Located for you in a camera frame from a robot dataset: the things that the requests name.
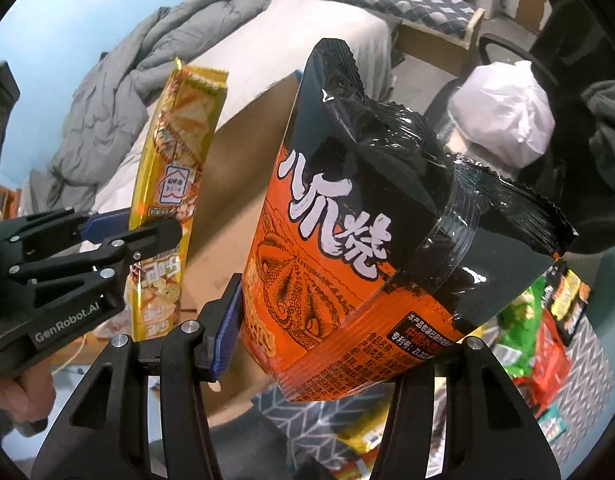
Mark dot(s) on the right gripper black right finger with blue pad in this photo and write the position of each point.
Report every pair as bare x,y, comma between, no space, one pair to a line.
490,431

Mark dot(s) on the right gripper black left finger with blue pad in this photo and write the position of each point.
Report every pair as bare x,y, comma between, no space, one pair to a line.
102,431

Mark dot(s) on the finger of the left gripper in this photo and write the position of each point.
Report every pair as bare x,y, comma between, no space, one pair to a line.
65,296
43,235

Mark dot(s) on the yellow cracker snack pack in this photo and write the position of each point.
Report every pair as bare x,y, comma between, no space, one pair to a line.
167,185

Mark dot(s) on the black orange octopus snack bag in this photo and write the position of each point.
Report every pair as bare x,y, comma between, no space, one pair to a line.
377,249

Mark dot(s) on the person's left hand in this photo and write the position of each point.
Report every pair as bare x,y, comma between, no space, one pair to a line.
31,397

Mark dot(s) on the red snack bag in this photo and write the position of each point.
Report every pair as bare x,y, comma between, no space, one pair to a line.
550,369

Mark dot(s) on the green snack bag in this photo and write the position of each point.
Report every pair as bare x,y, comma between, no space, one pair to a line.
518,324

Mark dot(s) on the grey crumpled duvet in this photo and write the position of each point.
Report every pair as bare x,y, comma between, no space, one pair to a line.
109,108

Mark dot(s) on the black yellow snack bag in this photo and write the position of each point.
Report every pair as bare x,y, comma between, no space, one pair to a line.
565,297

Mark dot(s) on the grey chevron tablecloth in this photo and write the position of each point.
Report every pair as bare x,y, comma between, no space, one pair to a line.
344,436

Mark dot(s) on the blue cardboard box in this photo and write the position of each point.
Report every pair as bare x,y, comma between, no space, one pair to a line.
237,239

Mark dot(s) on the bed with white sheet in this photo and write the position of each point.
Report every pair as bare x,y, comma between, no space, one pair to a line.
263,59

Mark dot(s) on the white plastic bag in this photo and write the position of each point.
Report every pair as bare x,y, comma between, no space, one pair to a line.
503,108

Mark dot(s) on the dark grey fleece garment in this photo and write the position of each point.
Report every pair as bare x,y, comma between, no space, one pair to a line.
599,98

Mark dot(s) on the black office chair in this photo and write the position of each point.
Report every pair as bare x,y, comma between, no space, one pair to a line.
572,52

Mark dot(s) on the checkered bench cushion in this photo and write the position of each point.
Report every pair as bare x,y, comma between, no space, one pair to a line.
455,19

